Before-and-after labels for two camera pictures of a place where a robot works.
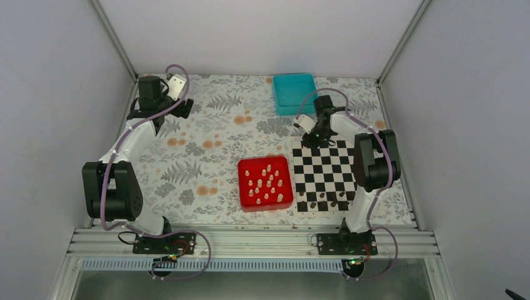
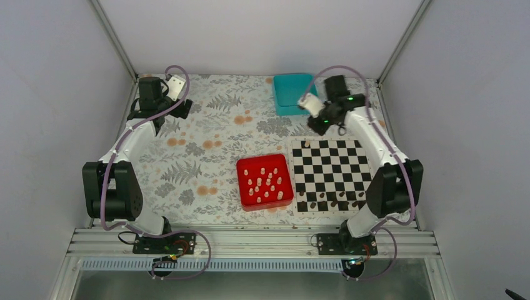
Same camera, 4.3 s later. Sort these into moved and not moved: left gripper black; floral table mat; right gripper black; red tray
Moved: right gripper black
Not moved: floral table mat; red tray; left gripper black
